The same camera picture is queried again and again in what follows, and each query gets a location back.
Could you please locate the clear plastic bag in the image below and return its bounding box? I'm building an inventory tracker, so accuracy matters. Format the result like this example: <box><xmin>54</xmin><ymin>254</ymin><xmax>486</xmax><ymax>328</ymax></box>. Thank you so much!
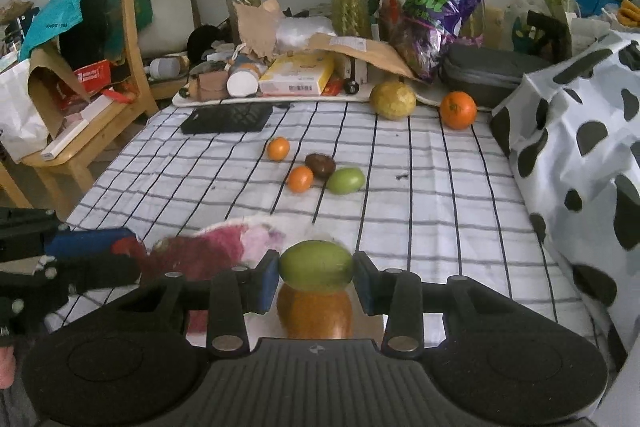
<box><xmin>275</xmin><ymin>17</ymin><xmax>336</xmax><ymax>52</ymax></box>

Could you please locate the small green fruit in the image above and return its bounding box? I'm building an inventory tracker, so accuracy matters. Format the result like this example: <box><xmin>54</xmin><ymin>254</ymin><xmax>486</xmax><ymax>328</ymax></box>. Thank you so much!
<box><xmin>326</xmin><ymin>167</ymin><xmax>366</xmax><ymax>195</ymax></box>

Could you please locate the white bottle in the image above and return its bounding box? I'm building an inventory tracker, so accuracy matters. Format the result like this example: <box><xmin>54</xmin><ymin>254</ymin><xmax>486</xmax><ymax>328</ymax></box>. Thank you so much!
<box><xmin>150</xmin><ymin>57</ymin><xmax>183</xmax><ymax>80</ymax></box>

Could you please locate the yellow box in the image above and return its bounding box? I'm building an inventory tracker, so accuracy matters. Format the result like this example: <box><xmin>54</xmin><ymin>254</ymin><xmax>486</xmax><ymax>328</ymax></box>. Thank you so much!
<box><xmin>259</xmin><ymin>53</ymin><xmax>335</xmax><ymax>96</ymax></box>

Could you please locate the torn brown paper bag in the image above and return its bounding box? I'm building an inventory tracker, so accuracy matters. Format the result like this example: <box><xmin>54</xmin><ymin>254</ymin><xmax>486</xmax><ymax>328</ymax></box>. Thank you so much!
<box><xmin>235</xmin><ymin>0</ymin><xmax>281</xmax><ymax>58</ymax></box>

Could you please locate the wooden chair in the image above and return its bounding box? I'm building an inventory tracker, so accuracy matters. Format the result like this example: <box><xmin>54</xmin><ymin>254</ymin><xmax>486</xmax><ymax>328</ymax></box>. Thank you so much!
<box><xmin>0</xmin><ymin>0</ymin><xmax>161</xmax><ymax>208</ymax></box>

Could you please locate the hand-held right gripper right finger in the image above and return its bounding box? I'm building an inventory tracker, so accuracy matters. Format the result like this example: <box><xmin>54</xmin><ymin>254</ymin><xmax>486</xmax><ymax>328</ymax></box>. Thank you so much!
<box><xmin>352</xmin><ymin>251</ymin><xmax>518</xmax><ymax>355</ymax></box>

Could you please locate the small orange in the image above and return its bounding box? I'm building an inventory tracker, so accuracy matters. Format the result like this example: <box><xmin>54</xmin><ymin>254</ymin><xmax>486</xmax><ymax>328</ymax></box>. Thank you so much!
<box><xmin>287</xmin><ymin>166</ymin><xmax>314</xmax><ymax>193</ymax></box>
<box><xmin>266</xmin><ymin>137</ymin><xmax>291</xmax><ymax>161</ymax></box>

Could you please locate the black ribbed case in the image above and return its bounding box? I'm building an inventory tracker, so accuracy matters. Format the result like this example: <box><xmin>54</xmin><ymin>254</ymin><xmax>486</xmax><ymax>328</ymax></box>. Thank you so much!
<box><xmin>180</xmin><ymin>103</ymin><xmax>274</xmax><ymax>136</ymax></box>

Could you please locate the large orange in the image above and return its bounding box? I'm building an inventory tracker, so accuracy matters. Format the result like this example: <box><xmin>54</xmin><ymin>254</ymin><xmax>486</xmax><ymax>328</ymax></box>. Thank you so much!
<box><xmin>439</xmin><ymin>91</ymin><xmax>478</xmax><ymax>130</ymax></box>

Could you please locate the cardboard box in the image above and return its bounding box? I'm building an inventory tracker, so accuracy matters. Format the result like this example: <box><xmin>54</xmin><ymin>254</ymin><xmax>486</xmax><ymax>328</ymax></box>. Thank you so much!
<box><xmin>27</xmin><ymin>42</ymin><xmax>113</xmax><ymax>138</ymax></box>

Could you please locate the brown fruit behind mango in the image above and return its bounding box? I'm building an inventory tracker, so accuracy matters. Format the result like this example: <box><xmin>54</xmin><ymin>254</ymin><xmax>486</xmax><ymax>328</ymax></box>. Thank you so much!
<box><xmin>276</xmin><ymin>284</ymin><xmax>355</xmax><ymax>340</ymax></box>

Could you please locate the dark brown round fruit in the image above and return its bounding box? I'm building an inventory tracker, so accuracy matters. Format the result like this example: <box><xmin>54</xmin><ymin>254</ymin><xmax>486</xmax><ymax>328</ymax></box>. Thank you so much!
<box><xmin>305</xmin><ymin>153</ymin><xmax>336</xmax><ymax>179</ymax></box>

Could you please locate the white jar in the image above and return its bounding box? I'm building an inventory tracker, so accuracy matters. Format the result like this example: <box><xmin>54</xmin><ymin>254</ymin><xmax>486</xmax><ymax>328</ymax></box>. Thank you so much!
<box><xmin>226</xmin><ymin>69</ymin><xmax>260</xmax><ymax>98</ymax></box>

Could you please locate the long white box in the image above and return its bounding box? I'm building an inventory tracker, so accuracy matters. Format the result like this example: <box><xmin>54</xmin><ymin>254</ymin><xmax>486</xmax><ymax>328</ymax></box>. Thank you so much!
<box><xmin>40</xmin><ymin>97</ymin><xmax>121</xmax><ymax>160</ymax></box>

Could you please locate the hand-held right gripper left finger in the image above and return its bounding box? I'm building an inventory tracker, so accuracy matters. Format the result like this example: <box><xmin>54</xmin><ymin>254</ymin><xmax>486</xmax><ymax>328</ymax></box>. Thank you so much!
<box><xmin>120</xmin><ymin>251</ymin><xmax>280</xmax><ymax>355</ymax></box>

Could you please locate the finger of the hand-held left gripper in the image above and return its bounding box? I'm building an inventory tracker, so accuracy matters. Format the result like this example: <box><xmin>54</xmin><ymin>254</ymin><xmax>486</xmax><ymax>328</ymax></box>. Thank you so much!
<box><xmin>0</xmin><ymin>208</ymin><xmax>137</xmax><ymax>260</ymax></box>
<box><xmin>20</xmin><ymin>254</ymin><xmax>142</xmax><ymax>315</ymax></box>

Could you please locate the white paper bag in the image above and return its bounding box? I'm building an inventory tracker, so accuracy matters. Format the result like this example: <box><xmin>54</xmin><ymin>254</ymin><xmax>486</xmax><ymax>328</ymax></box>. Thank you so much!
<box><xmin>0</xmin><ymin>57</ymin><xmax>51</xmax><ymax>162</ymax></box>

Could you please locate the white board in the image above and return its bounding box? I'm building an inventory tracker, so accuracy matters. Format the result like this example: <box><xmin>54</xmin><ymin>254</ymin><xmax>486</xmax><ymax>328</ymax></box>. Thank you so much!
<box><xmin>135</xmin><ymin>0</ymin><xmax>201</xmax><ymax>58</ymax></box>

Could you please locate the green mango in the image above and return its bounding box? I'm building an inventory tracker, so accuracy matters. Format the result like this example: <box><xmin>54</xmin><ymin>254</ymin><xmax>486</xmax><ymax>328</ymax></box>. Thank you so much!
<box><xmin>279</xmin><ymin>241</ymin><xmax>355</xmax><ymax>293</ymax></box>

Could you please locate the black round pan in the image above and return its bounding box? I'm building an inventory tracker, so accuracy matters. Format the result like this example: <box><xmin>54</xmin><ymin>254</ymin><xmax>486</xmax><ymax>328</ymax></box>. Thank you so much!
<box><xmin>439</xmin><ymin>44</ymin><xmax>551</xmax><ymax>95</ymax></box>

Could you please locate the black and green box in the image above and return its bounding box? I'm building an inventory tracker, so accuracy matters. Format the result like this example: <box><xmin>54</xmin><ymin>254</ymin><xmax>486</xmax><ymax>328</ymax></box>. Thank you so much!
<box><xmin>512</xmin><ymin>9</ymin><xmax>573</xmax><ymax>62</ymax></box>

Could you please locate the red packet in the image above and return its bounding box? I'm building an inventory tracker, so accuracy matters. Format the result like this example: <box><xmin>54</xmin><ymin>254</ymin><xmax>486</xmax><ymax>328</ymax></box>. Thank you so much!
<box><xmin>74</xmin><ymin>59</ymin><xmax>113</xmax><ymax>95</ymax></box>

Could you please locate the checked bed sheet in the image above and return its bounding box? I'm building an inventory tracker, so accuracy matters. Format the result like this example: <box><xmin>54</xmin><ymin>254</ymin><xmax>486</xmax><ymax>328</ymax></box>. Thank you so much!
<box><xmin>65</xmin><ymin>99</ymin><xmax>606</xmax><ymax>348</ymax></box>

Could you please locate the cow print blanket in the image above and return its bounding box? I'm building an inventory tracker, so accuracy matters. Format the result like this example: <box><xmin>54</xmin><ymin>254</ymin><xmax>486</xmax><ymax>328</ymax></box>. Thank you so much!
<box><xmin>490</xmin><ymin>29</ymin><xmax>640</xmax><ymax>358</ymax></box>

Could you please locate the large yellow fruit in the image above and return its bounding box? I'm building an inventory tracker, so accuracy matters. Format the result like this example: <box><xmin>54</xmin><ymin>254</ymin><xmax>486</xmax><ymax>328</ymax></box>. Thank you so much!
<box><xmin>369</xmin><ymin>79</ymin><xmax>417</xmax><ymax>121</ymax></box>

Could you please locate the black round object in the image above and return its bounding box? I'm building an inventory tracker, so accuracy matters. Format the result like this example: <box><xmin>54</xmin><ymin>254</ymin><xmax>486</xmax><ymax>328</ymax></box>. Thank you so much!
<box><xmin>187</xmin><ymin>25</ymin><xmax>226</xmax><ymax>60</ymax></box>

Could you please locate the purple snack bag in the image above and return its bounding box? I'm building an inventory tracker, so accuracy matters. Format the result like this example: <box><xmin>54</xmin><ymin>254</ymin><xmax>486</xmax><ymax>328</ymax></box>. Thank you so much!
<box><xmin>387</xmin><ymin>0</ymin><xmax>488</xmax><ymax>82</ymax></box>

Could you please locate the small brown box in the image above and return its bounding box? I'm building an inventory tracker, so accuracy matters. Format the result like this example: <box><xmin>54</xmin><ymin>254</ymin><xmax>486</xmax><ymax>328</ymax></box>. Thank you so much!
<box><xmin>192</xmin><ymin>72</ymin><xmax>231</xmax><ymax>102</ymax></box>

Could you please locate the white tray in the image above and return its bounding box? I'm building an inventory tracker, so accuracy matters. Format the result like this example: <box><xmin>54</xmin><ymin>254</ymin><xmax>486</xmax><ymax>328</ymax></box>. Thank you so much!
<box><xmin>172</xmin><ymin>79</ymin><xmax>373</xmax><ymax>108</ymax></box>
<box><xmin>414</xmin><ymin>82</ymin><xmax>493</xmax><ymax>112</ymax></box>

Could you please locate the red dragon fruit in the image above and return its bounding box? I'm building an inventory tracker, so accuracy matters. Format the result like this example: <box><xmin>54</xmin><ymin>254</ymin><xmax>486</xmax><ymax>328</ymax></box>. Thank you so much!
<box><xmin>112</xmin><ymin>227</ymin><xmax>251</xmax><ymax>333</ymax></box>

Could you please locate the dark green cloth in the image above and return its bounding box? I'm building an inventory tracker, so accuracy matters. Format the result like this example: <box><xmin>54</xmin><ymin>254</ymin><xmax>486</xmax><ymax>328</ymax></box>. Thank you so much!
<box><xmin>92</xmin><ymin>0</ymin><xmax>153</xmax><ymax>58</ymax></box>

